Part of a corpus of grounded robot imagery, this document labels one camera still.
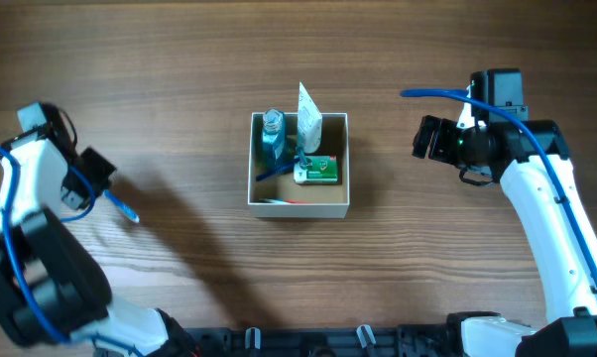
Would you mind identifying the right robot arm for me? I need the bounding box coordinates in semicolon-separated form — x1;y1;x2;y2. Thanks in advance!
401;68;597;356

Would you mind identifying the blue mouthwash bottle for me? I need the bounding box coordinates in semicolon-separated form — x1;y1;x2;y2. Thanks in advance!
261;109;286;170

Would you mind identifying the white lotion tube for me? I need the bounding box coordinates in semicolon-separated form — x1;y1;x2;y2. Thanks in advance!
297;83;323;154

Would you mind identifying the blue white toothbrush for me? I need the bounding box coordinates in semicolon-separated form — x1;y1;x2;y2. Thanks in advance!
103;190;140;223

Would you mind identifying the white cardboard box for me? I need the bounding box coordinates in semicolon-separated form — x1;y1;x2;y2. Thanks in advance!
247;112;351;219

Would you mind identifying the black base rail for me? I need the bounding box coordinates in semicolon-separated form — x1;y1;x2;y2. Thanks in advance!
187;324;464;357

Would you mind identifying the blue cable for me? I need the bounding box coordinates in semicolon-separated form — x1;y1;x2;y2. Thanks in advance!
400;85;597;333
0;143;146;357

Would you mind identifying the blue disposable razor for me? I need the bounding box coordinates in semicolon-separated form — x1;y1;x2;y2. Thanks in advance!
255;147;311;181

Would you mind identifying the green Dettol soap box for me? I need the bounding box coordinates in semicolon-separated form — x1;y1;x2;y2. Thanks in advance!
293;156;339;184

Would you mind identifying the left blue cable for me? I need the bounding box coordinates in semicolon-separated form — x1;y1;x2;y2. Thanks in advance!
0;143;146;357

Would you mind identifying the right blue cable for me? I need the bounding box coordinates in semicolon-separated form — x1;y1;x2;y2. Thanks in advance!
400;85;597;333

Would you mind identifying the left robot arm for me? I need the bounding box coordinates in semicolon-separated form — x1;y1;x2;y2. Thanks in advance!
0;102;200;356

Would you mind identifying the teal Colgate toothpaste tube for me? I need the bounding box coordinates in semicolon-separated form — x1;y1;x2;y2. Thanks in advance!
258;198;311;205

